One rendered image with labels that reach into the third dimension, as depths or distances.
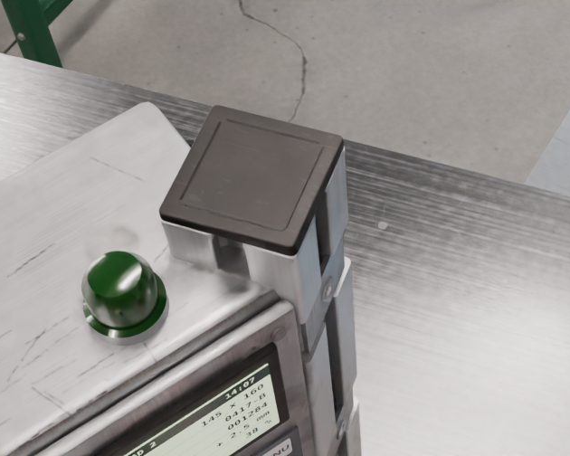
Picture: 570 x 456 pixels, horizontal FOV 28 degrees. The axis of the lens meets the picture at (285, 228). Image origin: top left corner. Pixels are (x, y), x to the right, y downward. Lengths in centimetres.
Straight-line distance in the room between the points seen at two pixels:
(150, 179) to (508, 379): 71
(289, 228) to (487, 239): 80
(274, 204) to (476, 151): 190
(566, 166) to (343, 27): 131
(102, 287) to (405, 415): 72
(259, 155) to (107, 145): 7
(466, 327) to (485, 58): 136
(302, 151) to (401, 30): 209
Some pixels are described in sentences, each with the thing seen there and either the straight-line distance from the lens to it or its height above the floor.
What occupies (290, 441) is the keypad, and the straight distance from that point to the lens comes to 43.
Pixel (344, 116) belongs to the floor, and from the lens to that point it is 229.
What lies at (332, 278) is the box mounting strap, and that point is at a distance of 39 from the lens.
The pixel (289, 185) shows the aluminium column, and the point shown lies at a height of 150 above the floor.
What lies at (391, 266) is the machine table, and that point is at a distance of 111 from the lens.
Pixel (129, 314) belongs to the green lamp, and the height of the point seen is 149.
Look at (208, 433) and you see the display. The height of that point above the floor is 143.
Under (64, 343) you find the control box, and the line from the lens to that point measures 36.
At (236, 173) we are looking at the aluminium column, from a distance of 35.
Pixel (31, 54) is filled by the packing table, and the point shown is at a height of 13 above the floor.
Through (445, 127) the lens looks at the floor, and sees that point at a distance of 227.
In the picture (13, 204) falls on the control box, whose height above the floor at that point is 148.
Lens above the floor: 178
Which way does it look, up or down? 56 degrees down
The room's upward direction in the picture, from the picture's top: 8 degrees counter-clockwise
